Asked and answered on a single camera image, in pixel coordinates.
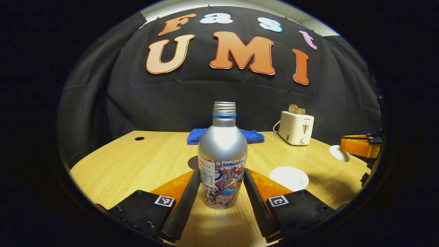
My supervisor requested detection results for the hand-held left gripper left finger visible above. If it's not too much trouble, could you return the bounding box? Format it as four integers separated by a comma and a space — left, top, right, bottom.
95, 169, 201, 242

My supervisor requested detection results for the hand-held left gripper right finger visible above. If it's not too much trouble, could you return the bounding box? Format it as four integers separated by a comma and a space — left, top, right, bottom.
243, 168, 335, 242

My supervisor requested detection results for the white teacup lid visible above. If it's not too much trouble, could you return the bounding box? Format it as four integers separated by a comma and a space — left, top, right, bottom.
329, 145, 351, 163

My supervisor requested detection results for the white teacup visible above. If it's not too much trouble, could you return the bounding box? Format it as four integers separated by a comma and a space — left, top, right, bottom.
269, 166, 309, 192

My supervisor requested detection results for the dark round coaster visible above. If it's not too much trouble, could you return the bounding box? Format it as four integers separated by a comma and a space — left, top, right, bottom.
187, 155, 201, 171

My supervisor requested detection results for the silver water bottle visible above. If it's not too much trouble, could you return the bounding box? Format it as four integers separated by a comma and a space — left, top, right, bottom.
198, 102, 248, 210

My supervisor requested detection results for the white toaster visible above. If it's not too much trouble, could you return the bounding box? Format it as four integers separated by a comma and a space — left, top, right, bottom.
278, 111, 315, 146

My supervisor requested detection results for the blue towel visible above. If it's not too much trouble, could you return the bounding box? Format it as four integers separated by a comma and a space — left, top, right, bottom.
187, 128, 265, 145

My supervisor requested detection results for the black backdrop cloth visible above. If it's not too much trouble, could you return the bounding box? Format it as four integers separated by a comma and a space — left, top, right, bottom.
58, 5, 383, 168

